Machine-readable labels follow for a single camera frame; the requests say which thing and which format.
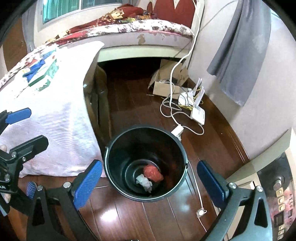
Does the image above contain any white wifi router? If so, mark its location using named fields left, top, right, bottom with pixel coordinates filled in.
left=178, top=78, right=205, bottom=110

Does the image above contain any floral bed mattress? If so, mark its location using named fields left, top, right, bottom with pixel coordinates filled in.
left=1, top=19, right=194, bottom=87

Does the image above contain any brown cardboard box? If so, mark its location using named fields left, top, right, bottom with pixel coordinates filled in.
left=148, top=59, right=189, bottom=99

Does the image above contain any pink cloth covered table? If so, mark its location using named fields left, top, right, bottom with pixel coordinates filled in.
left=1, top=41, right=103, bottom=177

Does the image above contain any white modem box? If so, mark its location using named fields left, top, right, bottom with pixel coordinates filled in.
left=190, top=106, right=205, bottom=126

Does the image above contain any white power strip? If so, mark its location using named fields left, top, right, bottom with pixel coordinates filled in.
left=171, top=125, right=184, bottom=141

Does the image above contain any black trash bucket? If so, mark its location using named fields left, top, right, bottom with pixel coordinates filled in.
left=104, top=125, right=188, bottom=202

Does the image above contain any white power cable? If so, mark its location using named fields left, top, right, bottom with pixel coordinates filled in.
left=159, top=0, right=205, bottom=136

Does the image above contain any grey hanging cloth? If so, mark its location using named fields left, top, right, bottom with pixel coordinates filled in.
left=207, top=1, right=271, bottom=106

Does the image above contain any white crumpled tissue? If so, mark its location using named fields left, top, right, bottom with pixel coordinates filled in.
left=136, top=174, right=152, bottom=193

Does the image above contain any red heart headboard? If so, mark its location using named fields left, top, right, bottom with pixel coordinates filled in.
left=145, top=0, right=200, bottom=27

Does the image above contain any red patterned blanket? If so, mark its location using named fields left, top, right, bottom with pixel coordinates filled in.
left=66, top=4, right=157, bottom=35

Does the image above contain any red crumpled trash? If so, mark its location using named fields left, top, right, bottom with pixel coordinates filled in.
left=144, top=165, right=164, bottom=182

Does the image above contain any blue sock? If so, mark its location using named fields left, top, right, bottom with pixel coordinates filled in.
left=23, top=50, right=56, bottom=83

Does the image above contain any cable inline switch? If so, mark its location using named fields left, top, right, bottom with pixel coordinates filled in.
left=196, top=208, right=207, bottom=218

